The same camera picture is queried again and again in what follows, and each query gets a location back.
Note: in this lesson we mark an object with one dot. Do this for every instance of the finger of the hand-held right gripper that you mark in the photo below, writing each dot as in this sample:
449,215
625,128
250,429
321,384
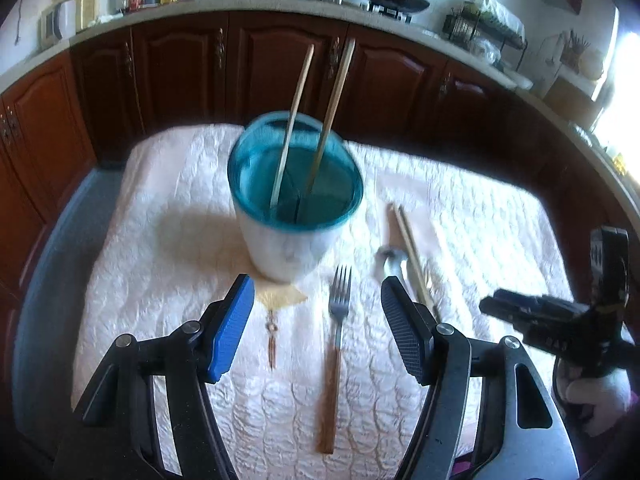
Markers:
515,320
530,300

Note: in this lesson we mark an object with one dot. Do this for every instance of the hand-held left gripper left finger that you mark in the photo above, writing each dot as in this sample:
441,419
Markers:
231,330

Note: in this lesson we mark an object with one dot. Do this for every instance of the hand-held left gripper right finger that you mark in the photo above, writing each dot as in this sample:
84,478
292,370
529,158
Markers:
405,332

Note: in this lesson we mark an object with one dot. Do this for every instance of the wooden chopstick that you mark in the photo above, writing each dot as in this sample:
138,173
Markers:
335,95
411,260
295,110
429,294

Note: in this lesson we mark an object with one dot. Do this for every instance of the white floral cup teal inside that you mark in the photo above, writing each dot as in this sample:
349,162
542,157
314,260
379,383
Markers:
280,250

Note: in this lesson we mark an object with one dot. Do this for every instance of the person's right hand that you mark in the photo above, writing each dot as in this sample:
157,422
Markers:
597,395

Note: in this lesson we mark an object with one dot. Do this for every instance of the white quilted tablecloth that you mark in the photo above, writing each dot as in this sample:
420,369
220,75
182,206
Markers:
175,210

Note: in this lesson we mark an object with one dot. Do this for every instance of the wooden cutting board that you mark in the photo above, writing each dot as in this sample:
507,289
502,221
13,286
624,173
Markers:
575,97

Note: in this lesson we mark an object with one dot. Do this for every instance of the dark wooden kitchen cabinets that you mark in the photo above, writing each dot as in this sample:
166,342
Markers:
180,70

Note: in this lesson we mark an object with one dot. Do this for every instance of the grey kitchen countertop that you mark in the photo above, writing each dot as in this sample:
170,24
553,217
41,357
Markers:
225,6

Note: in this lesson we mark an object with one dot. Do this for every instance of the gas stove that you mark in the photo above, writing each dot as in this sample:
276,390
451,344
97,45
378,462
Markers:
345,1

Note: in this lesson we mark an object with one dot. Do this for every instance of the white countertop appliance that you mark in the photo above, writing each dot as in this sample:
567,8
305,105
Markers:
61,21

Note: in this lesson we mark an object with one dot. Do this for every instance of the beige box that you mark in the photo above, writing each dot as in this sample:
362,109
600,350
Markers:
92,4

